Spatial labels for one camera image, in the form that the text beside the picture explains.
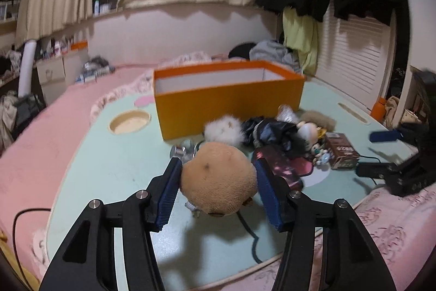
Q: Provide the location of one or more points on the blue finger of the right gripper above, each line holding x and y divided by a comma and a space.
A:
384, 136

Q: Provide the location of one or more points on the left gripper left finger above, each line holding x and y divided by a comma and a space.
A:
168, 187

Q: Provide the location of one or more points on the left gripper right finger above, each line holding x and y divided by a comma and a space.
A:
273, 191

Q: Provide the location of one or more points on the tan round plush toy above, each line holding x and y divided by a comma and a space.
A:
219, 180

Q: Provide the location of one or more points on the bald cartoon figurine toy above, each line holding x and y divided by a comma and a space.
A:
310, 133

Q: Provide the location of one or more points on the orange cardboard box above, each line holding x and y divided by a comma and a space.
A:
189, 98

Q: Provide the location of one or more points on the orange bottle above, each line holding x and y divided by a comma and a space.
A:
378, 111

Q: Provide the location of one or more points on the dark patterned pouch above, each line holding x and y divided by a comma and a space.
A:
291, 169

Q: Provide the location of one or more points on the brown chocolate box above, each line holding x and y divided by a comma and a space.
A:
343, 155

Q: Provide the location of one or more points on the beige fluffy pompom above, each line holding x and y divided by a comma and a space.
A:
319, 119

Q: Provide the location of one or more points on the black lace fabric garment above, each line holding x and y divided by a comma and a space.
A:
259, 132

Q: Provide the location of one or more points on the clear bubble wrap ball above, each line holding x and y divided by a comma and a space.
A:
286, 114

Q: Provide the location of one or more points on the white fluffy pompom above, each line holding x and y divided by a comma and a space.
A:
227, 130

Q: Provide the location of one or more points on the pink floral blanket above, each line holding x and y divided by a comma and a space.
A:
145, 82

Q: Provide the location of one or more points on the yellow-green hanging garment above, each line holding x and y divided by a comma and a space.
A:
301, 35

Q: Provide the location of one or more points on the grey clothes pile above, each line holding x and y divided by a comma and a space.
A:
273, 51

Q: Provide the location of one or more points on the white drawer cabinet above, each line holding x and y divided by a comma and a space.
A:
56, 74

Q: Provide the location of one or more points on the white paper roll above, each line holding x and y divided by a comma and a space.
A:
25, 75

